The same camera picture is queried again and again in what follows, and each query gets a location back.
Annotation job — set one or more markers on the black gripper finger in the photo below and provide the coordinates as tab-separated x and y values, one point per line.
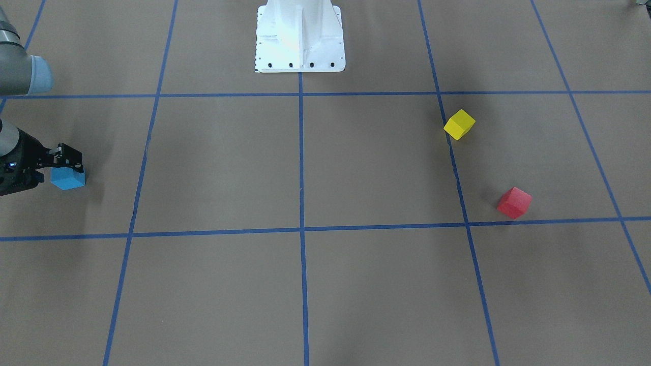
64	156

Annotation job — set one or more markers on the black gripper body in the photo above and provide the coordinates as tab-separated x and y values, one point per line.
29	151

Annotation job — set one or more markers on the blue wooden cube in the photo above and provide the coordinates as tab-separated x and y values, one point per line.
67	178

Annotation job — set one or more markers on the red wooden cube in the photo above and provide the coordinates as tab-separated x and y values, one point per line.
514	203

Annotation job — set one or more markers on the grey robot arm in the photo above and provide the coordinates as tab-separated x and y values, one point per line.
22	74

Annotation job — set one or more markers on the blue tape grid lines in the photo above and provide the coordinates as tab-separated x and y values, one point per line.
240	218

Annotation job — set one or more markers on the yellow wooden cube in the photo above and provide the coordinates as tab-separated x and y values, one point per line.
459	124

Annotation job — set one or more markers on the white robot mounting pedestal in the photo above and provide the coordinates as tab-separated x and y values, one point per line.
299	37

